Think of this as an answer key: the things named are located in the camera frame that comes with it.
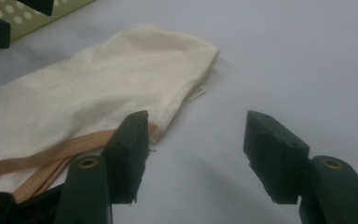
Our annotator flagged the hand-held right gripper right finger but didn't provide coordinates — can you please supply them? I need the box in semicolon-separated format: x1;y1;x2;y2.
242;110;311;204

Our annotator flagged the pale green perforated plastic basket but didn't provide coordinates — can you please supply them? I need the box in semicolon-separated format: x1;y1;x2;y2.
0;0;96;57

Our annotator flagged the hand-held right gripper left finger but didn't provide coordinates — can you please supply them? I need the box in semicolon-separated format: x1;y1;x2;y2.
101;110;150;204

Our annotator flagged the cream baby bodysuit brown trim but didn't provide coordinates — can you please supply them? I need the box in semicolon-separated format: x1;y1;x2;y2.
0;22;221;203

